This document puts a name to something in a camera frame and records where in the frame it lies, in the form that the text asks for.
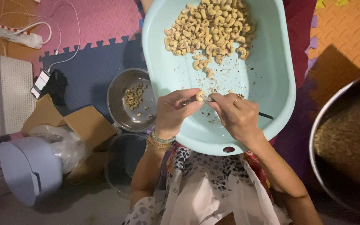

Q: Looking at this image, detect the person's left hand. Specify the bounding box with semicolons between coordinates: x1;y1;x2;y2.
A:
154;88;205;141

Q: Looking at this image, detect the person's right hand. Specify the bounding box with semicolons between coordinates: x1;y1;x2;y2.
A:
208;92;264;146

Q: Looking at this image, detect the small black-handled knife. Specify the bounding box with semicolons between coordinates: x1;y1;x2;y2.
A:
202;96;274;120

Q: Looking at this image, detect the light green plastic basin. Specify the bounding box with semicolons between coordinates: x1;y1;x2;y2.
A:
141;0;296;156

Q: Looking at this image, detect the pile of unpeeled cashew nuts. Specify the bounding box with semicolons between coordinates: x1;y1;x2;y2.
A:
164;0;257;78

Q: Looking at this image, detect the gold bangle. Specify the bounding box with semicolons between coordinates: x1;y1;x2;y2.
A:
146;136;172;153

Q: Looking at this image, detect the heap of peeled cashew nuts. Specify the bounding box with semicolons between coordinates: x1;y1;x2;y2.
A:
123;83;154;119

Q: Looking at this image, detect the small steel bowl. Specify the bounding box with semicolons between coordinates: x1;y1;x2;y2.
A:
107;68;157;133

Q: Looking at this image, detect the person's patterned dress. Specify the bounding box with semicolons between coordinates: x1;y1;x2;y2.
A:
121;142;293;225

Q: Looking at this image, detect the dark red cloth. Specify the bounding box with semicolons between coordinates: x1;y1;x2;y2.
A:
269;0;318;182

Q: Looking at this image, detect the clear glass lid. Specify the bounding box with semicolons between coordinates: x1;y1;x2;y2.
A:
104;133;151;200

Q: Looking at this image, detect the large steel pot with cashews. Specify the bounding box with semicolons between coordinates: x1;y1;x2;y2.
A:
309;71;360;216

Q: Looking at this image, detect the brown cardboard box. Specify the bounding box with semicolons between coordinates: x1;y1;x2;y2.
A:
21;94;119;185

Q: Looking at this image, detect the clear plastic bag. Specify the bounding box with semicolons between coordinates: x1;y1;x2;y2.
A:
27;124;90;175

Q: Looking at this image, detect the black cloth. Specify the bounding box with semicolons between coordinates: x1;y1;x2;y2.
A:
39;69;68;107

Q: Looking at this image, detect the smartphone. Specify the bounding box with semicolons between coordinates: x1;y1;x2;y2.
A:
31;69;51;99

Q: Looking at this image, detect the white power strip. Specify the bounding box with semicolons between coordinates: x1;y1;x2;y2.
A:
0;22;52;50

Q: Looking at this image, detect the white perforated plastic basket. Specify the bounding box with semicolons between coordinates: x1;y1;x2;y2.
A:
0;56;35;135

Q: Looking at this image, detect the green bead bracelet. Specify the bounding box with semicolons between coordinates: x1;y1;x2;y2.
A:
150;130;177;145

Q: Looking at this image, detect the white charging cable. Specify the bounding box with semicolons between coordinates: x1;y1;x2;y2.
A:
0;0;81;73

